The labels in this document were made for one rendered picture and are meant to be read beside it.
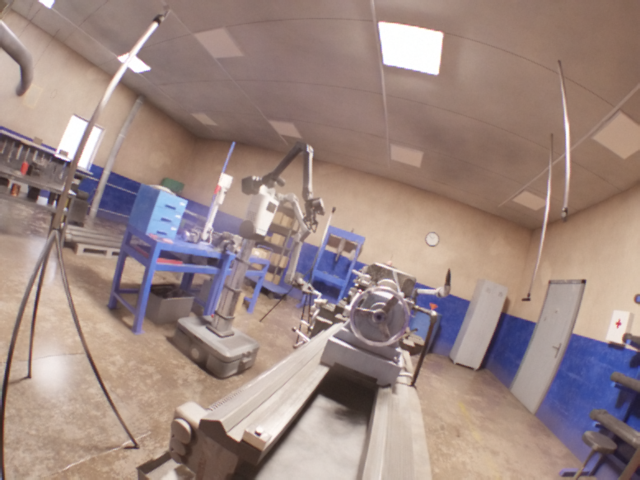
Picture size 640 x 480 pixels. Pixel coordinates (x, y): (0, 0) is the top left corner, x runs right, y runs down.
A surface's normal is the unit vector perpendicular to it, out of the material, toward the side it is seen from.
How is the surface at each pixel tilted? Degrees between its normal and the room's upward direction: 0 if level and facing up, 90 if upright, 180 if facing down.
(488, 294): 90
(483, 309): 90
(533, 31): 180
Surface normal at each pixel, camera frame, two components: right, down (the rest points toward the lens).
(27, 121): 0.90, 0.32
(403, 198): -0.26, -0.14
